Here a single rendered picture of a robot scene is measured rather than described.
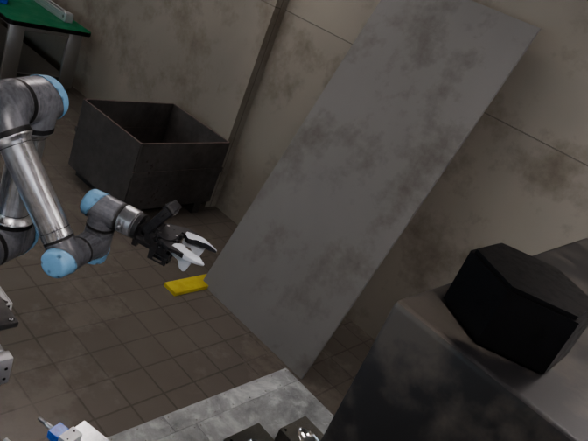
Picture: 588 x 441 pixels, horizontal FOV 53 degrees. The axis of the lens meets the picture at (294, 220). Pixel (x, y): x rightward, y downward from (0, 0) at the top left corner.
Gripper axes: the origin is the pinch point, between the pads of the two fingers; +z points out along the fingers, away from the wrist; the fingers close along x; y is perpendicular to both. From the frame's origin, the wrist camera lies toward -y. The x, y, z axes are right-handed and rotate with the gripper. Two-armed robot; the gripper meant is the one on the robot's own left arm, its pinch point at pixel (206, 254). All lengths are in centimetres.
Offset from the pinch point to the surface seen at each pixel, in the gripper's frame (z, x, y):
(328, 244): 15, -192, 101
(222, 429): 20, -10, 67
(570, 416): 51, 84, -67
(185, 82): -172, -355, 116
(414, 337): 40, 81, -65
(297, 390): 36, -45, 72
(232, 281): -33, -188, 157
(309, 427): 45, -23, 63
